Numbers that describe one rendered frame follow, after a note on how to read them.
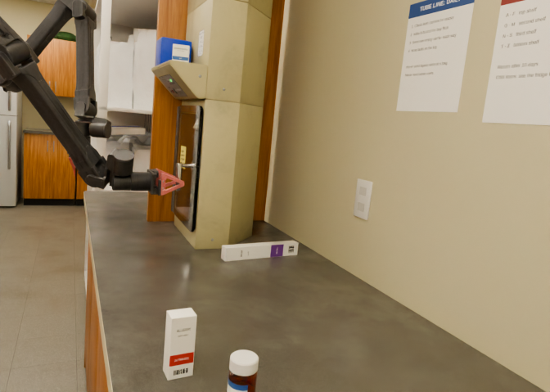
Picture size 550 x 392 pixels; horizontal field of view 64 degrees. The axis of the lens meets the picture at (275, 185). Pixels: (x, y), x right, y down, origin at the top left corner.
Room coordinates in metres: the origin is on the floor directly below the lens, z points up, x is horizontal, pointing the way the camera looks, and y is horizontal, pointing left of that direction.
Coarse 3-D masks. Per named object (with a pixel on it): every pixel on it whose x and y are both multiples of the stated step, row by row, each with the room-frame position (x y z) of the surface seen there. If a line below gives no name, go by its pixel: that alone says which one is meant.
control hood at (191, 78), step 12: (156, 72) 1.52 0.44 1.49; (168, 72) 1.39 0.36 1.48; (180, 72) 1.30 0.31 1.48; (192, 72) 1.32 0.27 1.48; (204, 72) 1.33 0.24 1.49; (180, 84) 1.38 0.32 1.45; (192, 84) 1.32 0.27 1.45; (204, 84) 1.34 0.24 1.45; (192, 96) 1.36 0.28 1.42; (204, 96) 1.34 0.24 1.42
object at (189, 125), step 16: (192, 112) 1.42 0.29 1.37; (192, 128) 1.41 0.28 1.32; (192, 144) 1.40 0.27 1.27; (192, 160) 1.38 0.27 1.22; (192, 176) 1.37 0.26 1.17; (176, 192) 1.57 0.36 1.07; (192, 192) 1.36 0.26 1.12; (176, 208) 1.56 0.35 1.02; (192, 208) 1.35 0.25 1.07; (192, 224) 1.34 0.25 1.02
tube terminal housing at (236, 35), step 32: (224, 0) 1.35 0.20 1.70; (192, 32) 1.54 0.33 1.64; (224, 32) 1.36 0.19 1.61; (256, 32) 1.46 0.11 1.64; (224, 64) 1.36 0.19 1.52; (256, 64) 1.49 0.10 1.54; (224, 96) 1.36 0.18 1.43; (256, 96) 1.51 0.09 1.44; (224, 128) 1.37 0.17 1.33; (256, 128) 1.53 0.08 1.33; (224, 160) 1.37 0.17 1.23; (256, 160) 1.56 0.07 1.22; (224, 192) 1.38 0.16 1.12; (224, 224) 1.38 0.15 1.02
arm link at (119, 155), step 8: (112, 152) 1.24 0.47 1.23; (120, 152) 1.25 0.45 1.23; (128, 152) 1.26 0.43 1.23; (112, 160) 1.24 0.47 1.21; (120, 160) 1.22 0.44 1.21; (128, 160) 1.23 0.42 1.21; (112, 168) 1.25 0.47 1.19; (120, 168) 1.23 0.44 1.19; (128, 168) 1.25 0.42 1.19; (88, 176) 1.25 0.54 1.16; (96, 176) 1.25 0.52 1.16; (104, 176) 1.26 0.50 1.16; (96, 184) 1.26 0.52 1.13; (104, 184) 1.26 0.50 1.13
